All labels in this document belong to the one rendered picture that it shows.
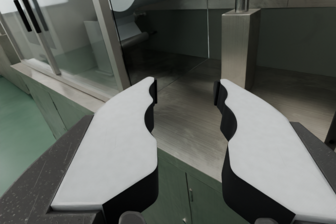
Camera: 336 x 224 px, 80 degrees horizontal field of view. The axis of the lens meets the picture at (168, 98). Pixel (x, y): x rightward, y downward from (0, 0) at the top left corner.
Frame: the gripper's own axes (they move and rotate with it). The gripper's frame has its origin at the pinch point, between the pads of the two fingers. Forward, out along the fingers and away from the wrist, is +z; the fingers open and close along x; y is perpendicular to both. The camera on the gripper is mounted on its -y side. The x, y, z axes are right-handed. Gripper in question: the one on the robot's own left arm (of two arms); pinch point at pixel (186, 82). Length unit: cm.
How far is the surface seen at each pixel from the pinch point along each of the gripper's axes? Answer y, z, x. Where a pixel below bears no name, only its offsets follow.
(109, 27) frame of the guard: 7, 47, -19
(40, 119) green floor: 147, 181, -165
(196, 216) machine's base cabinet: 61, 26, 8
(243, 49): 14, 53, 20
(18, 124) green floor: 150, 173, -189
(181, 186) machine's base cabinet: 51, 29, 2
